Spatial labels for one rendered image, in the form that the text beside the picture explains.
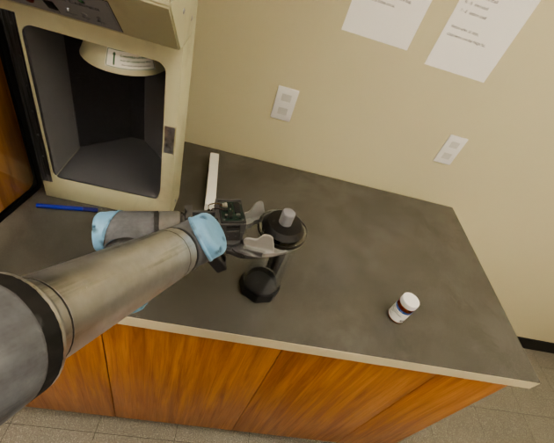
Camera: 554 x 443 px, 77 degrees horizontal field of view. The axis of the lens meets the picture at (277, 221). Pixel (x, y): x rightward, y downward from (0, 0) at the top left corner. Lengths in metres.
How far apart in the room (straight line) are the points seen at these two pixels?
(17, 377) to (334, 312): 0.76
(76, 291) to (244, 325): 0.56
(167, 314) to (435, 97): 1.04
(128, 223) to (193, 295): 0.28
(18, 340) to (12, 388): 0.03
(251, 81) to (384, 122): 0.48
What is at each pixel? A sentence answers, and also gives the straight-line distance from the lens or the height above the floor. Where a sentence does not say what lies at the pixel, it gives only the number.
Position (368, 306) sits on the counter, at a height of 0.94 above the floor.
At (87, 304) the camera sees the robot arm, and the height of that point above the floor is 1.39.
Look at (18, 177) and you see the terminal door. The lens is 0.96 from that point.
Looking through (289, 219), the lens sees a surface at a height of 1.20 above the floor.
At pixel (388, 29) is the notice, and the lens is 1.18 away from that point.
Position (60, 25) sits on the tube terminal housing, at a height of 1.38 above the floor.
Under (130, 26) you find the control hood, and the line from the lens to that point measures 0.70.
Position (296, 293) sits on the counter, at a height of 0.94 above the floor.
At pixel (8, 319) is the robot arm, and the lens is 0.27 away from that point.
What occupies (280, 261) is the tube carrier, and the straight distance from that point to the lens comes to 0.75.
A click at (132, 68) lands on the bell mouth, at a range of 0.82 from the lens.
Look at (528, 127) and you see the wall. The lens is 1.51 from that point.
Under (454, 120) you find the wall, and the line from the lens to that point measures 1.37.
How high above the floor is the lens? 1.66
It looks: 42 degrees down
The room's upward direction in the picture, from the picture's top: 21 degrees clockwise
